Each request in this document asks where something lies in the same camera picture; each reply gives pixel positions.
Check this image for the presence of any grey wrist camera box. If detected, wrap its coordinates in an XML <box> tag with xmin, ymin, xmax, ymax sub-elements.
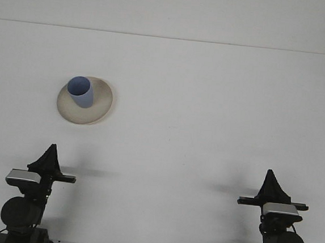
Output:
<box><xmin>260</xmin><ymin>202</ymin><xmax>303</xmax><ymax>224</ymax></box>
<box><xmin>5</xmin><ymin>168</ymin><xmax>42</xmax><ymax>187</ymax></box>

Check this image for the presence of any pale round plate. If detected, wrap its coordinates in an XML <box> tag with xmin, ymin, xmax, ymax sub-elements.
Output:
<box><xmin>55</xmin><ymin>73</ymin><xmax>116</xmax><ymax>129</ymax></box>

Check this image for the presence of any pale blue cup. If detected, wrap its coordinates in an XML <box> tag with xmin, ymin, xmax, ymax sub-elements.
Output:
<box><xmin>65</xmin><ymin>75</ymin><xmax>95</xmax><ymax>110</ymax></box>

